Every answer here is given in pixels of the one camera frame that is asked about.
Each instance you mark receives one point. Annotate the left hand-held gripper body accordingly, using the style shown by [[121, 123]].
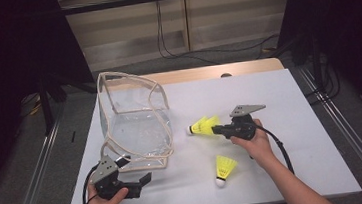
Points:
[[105, 169]]

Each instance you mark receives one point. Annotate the metal floor rail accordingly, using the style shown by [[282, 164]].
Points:
[[33, 186], [356, 138]]

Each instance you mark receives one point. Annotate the dark curtain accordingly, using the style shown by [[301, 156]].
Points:
[[345, 16], [4, 65]]

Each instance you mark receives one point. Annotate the dark round table grommet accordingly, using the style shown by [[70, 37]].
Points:
[[226, 75]]

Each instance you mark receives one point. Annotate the small black floor object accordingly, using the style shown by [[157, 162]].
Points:
[[73, 136]]

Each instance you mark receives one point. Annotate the wooden table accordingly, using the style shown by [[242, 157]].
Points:
[[199, 73]]

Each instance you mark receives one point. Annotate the person's right hand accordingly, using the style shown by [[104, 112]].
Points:
[[257, 148]]

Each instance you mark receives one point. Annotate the clear bag with beige trim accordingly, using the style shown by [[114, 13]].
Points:
[[138, 133]]

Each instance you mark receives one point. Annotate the black metal stand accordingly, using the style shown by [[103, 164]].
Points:
[[46, 105], [316, 62]]

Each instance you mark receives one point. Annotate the white table cover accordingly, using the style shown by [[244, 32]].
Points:
[[285, 88]]

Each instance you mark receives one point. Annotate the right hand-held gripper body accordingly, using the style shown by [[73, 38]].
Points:
[[243, 127]]

